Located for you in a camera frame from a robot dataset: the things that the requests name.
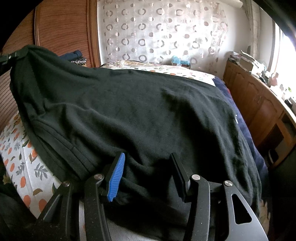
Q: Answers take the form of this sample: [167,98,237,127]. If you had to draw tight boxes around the navy blue blanket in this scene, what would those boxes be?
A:
[213,76,268,185]

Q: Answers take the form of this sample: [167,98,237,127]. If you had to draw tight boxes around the floral bed quilt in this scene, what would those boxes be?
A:
[101,60,223,87]

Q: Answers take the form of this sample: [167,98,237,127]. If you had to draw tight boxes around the folded medallion-patterned garment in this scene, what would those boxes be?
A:
[71,57,87,67]

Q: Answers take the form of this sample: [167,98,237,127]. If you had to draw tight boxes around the stack of papers and books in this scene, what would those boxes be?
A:
[230,50,266,76]

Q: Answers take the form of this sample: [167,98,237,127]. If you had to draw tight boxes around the orange-print white garment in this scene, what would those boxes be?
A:
[1,113,62,218]

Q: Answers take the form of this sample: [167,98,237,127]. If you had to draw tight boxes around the wooden sideboard cabinet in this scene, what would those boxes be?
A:
[223,59,295,166]

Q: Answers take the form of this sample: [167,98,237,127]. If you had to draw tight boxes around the pink figurine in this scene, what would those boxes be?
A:
[268,72,278,87]

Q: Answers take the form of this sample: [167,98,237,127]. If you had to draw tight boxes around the wooden louvered wardrobe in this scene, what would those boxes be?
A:
[0,0,101,135]

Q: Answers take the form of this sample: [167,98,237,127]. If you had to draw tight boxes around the circle-patterned sheer curtain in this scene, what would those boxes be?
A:
[98,1,228,72]

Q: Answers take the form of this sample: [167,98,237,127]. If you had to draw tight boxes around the rolled patterned window curtain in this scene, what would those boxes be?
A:
[243,0,260,59]

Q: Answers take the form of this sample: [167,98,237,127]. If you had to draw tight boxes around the black Superman t-shirt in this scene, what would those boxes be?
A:
[10,45,261,240]

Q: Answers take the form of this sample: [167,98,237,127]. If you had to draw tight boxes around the blue tissue box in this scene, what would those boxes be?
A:
[171,56,191,68]

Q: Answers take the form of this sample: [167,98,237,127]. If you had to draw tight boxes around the window with white frame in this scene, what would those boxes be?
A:
[271,21,295,95]

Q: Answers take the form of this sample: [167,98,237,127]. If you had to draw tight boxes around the folded navy garment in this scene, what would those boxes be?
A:
[59,50,83,62]

